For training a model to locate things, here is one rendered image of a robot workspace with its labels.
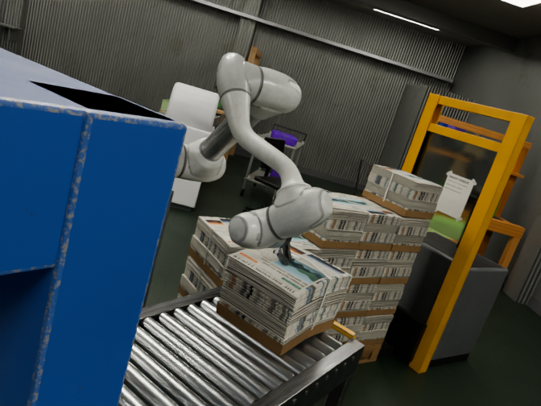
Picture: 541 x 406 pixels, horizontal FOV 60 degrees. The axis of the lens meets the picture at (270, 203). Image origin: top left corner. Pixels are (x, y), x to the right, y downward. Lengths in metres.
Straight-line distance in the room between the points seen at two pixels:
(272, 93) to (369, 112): 8.44
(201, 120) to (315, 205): 3.98
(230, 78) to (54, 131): 1.32
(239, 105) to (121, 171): 1.23
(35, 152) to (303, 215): 1.00
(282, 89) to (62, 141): 1.41
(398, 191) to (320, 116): 6.98
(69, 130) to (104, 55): 9.96
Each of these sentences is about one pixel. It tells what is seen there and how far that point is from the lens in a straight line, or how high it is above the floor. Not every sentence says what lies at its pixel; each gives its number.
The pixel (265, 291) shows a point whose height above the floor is 0.98.
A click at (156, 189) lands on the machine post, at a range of 0.33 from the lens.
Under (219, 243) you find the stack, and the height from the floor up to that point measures 0.79.
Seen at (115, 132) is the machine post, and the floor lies 1.54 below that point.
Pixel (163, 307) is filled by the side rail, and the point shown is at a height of 0.80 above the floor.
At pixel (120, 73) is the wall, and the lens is 10.15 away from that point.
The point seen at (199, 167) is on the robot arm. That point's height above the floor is 1.17.
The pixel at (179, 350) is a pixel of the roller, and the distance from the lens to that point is 1.46.
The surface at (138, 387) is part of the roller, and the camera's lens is 1.31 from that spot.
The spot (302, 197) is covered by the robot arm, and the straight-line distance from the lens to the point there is 1.24.
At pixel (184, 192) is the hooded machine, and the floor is 0.21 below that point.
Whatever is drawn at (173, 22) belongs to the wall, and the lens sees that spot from 9.96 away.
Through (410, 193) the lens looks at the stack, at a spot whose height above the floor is 1.21.
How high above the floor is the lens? 1.59
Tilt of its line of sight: 14 degrees down
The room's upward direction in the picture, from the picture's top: 17 degrees clockwise
